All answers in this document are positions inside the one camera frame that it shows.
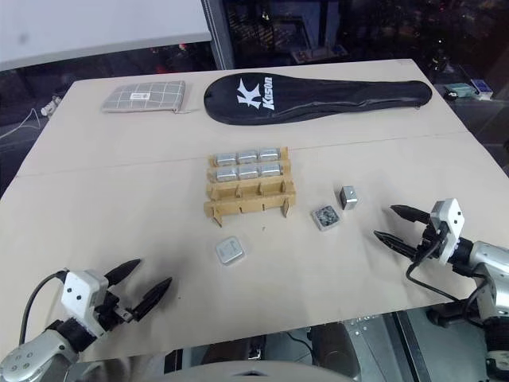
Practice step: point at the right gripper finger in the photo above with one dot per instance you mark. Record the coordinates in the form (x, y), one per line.
(397, 242)
(411, 213)

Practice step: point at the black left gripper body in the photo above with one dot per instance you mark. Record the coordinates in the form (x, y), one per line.
(112, 310)

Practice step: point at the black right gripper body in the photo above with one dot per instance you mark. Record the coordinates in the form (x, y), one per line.
(428, 240)

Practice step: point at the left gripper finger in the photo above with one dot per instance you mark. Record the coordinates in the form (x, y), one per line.
(124, 271)
(154, 296)

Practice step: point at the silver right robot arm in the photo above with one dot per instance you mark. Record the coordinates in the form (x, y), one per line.
(489, 258)

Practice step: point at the wooden slotted rack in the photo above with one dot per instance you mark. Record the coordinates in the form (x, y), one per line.
(246, 205)

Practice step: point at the small blue box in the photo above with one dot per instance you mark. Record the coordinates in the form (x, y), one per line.
(482, 87)

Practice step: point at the teal flat device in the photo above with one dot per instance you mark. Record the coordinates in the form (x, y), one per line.
(458, 90)

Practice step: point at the black Kason racket bag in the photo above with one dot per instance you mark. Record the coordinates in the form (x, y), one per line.
(310, 99)

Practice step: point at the grey checked fabric pouch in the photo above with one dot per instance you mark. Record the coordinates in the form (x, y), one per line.
(143, 96)

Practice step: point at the white board panel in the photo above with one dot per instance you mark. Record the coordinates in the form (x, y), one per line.
(99, 28)

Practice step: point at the speckled silver block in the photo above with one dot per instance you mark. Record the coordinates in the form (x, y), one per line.
(326, 217)

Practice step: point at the grey metal table frame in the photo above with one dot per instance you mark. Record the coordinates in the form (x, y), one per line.
(374, 346)

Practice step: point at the grey metal post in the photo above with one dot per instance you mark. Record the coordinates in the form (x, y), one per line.
(222, 36)

